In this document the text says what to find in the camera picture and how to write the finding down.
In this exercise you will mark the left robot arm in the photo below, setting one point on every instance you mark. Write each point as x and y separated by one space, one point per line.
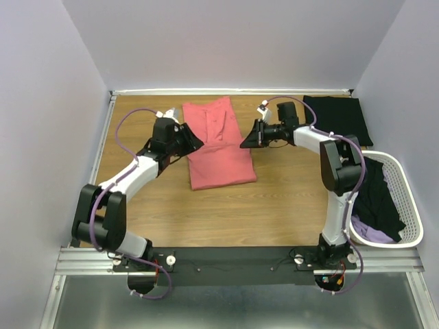
101 214

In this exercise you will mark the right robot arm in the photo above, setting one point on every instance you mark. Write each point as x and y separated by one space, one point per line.
342 169

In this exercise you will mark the white table edge rail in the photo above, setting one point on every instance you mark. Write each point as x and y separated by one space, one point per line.
231 91

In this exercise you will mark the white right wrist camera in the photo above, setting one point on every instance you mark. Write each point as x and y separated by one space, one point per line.
264 111

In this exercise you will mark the white plastic laundry basket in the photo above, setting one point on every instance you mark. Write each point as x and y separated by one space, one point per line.
384 212

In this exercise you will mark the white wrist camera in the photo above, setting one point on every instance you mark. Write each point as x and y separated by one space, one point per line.
264 111
172 113

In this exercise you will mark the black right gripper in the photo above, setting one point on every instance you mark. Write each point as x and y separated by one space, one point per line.
255 138

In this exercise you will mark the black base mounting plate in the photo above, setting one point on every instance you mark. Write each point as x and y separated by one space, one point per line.
228 266

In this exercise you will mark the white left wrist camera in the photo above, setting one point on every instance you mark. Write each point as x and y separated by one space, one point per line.
172 113

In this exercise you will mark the lavender t-shirt in basket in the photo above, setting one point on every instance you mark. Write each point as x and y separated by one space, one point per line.
374 234

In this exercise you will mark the pink t-shirt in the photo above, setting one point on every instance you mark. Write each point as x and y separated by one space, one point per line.
220 161

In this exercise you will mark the black t-shirt in basket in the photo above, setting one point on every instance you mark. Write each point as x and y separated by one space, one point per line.
377 202

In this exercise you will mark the folded black t-shirt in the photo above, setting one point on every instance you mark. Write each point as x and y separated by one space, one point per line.
340 115

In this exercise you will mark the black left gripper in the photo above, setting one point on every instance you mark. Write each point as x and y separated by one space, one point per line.
191 142

